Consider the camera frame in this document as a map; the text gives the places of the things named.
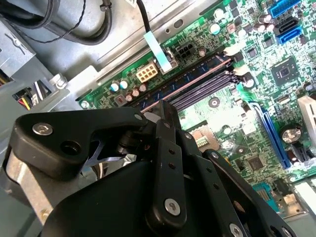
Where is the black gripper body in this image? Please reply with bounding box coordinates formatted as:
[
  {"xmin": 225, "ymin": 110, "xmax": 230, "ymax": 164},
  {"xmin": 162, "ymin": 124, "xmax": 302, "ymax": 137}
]
[{"xmin": 40, "ymin": 160, "xmax": 223, "ymax": 237}]

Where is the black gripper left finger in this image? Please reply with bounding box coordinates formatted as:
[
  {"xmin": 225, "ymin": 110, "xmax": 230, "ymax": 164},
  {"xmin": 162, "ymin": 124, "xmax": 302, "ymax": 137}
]
[{"xmin": 3, "ymin": 100, "xmax": 188, "ymax": 232}]

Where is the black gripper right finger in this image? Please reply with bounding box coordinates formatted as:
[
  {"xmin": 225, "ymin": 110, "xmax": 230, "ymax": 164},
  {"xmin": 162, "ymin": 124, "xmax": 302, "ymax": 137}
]
[{"xmin": 171, "ymin": 101, "xmax": 297, "ymax": 237}]

